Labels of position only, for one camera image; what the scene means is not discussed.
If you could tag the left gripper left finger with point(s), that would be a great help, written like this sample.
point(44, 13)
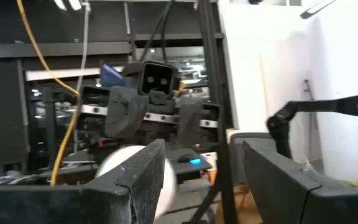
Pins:
point(135, 186)

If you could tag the black mouse blue light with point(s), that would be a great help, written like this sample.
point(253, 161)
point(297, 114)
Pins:
point(188, 158)

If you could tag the black metal table frame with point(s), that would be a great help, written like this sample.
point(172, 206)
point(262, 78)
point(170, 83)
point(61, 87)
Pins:
point(211, 62)

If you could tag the black jointed monitor arm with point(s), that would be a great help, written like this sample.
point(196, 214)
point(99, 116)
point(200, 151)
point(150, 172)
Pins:
point(322, 105)

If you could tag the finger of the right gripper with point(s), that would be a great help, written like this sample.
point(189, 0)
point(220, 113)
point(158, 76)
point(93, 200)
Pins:
point(190, 124)
point(124, 115)

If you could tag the monitor with blue screen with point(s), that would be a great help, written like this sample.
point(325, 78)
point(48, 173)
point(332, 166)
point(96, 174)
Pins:
point(110, 74)

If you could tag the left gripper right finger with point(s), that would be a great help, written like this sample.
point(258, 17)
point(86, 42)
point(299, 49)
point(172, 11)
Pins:
point(278, 193)

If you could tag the white lightbulb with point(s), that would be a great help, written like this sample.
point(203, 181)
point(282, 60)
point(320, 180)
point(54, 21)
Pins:
point(117, 158)

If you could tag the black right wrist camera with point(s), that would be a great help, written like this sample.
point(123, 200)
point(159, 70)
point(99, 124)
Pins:
point(157, 79)

